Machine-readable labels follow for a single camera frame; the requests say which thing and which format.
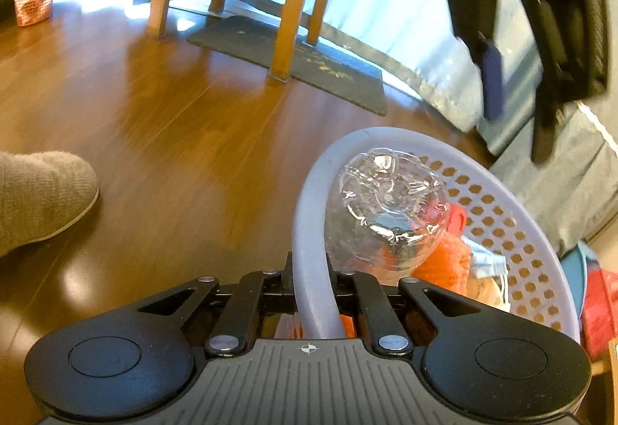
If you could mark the beige paper food bag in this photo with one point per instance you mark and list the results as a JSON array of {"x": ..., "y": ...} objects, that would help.
[{"x": 487, "y": 292}]

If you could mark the dark floor mat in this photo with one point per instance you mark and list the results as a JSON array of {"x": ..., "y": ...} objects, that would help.
[{"x": 321, "y": 66}]

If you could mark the blue dustpan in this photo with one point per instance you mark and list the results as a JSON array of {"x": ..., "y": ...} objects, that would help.
[{"x": 577, "y": 263}]

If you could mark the blue face mask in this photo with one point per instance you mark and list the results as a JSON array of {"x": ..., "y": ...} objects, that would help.
[{"x": 485, "y": 263}]

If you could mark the grey slipper foot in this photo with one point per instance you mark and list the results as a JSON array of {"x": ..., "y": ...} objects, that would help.
[{"x": 43, "y": 194}]

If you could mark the lavender plastic mesh basket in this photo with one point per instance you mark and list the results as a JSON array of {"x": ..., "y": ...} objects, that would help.
[{"x": 538, "y": 289}]

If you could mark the red bottle cap object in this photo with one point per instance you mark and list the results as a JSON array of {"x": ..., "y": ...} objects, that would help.
[{"x": 457, "y": 219}]

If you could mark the clear plastic water bottle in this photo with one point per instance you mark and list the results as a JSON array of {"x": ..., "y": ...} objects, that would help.
[{"x": 386, "y": 213}]

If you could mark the red broom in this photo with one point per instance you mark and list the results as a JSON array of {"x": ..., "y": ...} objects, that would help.
[{"x": 599, "y": 317}]

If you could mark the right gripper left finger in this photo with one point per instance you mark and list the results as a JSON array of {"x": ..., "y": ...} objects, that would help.
[{"x": 287, "y": 284}]

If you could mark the grey-blue curtain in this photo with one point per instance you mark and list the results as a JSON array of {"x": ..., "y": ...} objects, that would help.
[{"x": 572, "y": 193}]

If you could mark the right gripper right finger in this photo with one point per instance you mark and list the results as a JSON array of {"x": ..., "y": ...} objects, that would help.
[{"x": 333, "y": 277}]

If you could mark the orange foam net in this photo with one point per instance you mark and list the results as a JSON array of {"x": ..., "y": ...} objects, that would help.
[{"x": 447, "y": 266}]

